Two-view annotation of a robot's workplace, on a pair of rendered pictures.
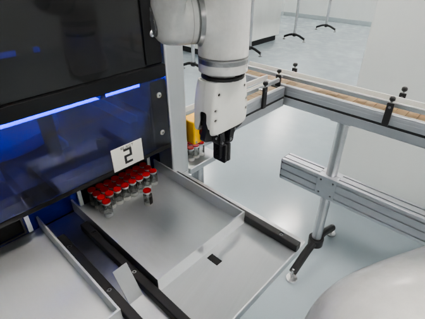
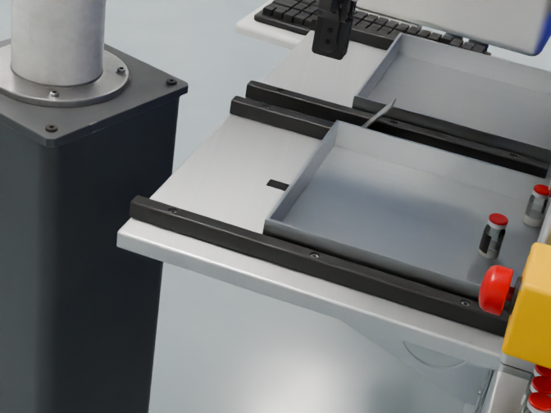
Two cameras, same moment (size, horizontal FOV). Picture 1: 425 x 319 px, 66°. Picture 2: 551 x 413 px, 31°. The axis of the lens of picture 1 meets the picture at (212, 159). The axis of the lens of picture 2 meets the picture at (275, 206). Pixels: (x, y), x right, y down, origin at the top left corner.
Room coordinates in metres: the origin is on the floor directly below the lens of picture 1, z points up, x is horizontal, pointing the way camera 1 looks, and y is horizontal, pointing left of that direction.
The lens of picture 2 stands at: (1.34, -0.48, 1.46)
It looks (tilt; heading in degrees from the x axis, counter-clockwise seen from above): 32 degrees down; 151
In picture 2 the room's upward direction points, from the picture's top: 9 degrees clockwise
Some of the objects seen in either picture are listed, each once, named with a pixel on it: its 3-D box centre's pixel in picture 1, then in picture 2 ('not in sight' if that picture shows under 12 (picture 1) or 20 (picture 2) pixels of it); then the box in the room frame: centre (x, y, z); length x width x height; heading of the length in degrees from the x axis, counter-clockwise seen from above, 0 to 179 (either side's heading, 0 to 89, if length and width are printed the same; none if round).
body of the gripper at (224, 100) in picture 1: (222, 99); not in sight; (0.55, -0.02, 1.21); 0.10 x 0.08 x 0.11; 137
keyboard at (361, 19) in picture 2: not in sight; (373, 33); (-0.07, 0.43, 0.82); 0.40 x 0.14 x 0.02; 43
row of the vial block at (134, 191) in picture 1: (129, 189); not in sight; (0.68, 0.22, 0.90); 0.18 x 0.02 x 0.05; 137
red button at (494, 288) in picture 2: not in sight; (503, 292); (0.83, 0.02, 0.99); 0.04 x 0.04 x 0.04; 47
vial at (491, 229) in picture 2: (147, 197); (493, 237); (0.65, 0.16, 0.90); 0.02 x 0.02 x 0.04
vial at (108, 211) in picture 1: (107, 207); (537, 206); (0.60, 0.25, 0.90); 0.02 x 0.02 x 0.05
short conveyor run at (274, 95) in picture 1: (222, 108); not in sight; (1.17, -0.04, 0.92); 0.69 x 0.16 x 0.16; 137
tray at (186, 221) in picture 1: (156, 211); (448, 221); (0.60, 0.14, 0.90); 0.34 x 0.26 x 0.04; 47
